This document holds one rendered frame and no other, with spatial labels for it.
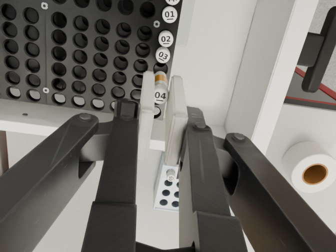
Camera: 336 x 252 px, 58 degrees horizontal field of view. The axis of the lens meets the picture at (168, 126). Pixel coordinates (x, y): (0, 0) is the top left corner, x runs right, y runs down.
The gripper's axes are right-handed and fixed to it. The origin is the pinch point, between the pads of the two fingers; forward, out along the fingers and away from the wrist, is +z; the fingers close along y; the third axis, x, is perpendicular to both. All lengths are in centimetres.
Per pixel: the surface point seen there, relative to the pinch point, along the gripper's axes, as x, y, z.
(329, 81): -19, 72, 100
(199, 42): 1.8, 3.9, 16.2
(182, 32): 2.7, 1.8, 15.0
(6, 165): -25.4, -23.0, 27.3
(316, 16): 4, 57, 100
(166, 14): 4.8, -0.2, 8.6
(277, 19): 5.8, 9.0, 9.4
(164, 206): -24.5, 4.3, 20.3
